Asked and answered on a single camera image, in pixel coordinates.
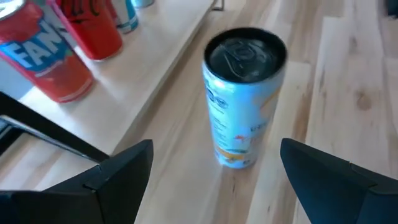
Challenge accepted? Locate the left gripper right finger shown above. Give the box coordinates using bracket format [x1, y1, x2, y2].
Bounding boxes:
[279, 138, 398, 224]

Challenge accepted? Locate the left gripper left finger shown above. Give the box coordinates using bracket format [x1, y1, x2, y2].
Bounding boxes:
[0, 139, 155, 224]

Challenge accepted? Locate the red Fanta can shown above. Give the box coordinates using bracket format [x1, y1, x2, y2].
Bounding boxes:
[0, 0, 96, 104]

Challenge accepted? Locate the red Coca-Cola can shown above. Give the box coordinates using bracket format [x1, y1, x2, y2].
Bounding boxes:
[46, 0, 124, 62]

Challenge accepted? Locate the blue silver Red Bull can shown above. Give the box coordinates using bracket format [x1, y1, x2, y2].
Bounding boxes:
[107, 0, 140, 34]

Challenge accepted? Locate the wooden shelf black metal frame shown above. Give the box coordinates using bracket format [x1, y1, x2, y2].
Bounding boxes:
[0, 0, 225, 163]

